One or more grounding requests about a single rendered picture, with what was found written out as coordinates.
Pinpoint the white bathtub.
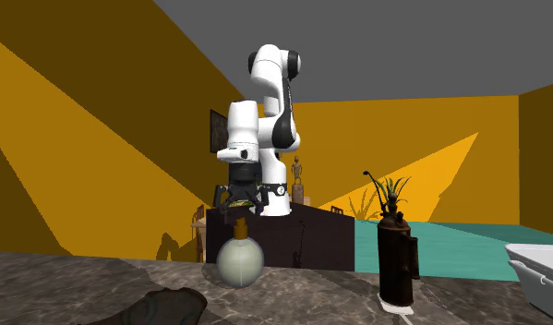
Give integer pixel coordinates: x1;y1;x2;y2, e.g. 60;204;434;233
503;243;553;323

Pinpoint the dark flat rounded object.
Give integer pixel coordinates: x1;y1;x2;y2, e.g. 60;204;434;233
81;286;209;325

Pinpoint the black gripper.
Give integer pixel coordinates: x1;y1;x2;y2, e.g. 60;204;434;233
213;162;270;216

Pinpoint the brown figure on pedestal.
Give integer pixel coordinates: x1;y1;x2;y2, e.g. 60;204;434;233
290;154;306;206

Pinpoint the dark rusty can with hose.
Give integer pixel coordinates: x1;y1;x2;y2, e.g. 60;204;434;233
362;170;422;316

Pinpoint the brown wooden chair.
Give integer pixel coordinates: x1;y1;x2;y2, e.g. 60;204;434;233
190;203;209;263

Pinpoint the dark robot stand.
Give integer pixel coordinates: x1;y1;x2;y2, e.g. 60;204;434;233
205;201;356;273

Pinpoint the round glass bottle gold neck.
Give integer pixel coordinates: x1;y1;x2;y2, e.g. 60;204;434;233
215;217;266;290

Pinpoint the dark wall picture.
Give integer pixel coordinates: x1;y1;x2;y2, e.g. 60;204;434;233
209;108;230;154

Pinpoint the green potted plant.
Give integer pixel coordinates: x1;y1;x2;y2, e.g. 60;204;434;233
374;175;413;212

